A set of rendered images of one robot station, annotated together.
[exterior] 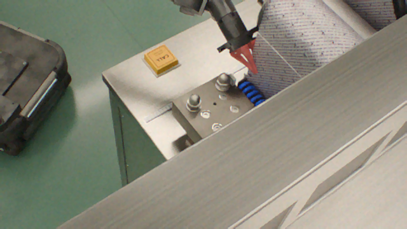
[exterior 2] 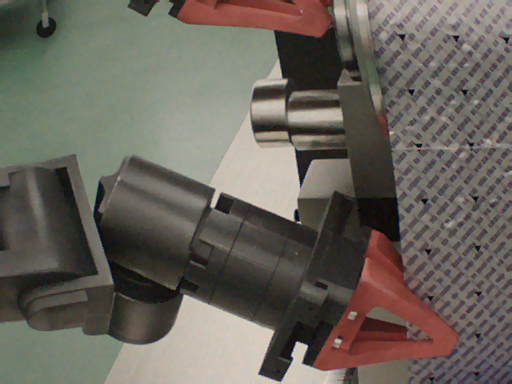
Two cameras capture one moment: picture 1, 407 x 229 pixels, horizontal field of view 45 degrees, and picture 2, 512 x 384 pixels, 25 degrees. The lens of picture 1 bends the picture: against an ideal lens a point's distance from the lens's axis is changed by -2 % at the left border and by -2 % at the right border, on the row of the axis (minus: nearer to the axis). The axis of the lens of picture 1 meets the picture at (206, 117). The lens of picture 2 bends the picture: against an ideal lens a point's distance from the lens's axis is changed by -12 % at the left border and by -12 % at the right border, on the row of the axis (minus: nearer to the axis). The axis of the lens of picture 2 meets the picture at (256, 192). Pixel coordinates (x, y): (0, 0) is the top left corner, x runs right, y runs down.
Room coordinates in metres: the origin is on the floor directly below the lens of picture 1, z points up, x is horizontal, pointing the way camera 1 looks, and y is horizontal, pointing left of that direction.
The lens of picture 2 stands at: (0.30, 0.24, 1.45)
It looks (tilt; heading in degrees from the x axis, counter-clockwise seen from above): 26 degrees down; 332
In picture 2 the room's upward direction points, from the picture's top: 10 degrees counter-clockwise
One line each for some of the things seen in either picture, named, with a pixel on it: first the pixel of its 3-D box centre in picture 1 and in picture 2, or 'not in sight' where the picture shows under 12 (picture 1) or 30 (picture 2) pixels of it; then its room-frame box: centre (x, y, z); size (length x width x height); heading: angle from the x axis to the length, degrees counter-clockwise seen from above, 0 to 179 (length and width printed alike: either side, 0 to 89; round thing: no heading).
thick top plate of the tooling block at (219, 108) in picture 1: (248, 151); not in sight; (0.57, -0.11, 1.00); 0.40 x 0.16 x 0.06; 45
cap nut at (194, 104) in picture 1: (194, 100); not in sight; (0.65, 0.03, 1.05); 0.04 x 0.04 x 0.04
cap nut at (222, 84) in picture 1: (223, 79); not in sight; (0.72, -0.03, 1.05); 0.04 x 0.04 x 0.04
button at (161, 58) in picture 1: (161, 58); not in sight; (0.86, 0.15, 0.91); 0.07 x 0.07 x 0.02; 45
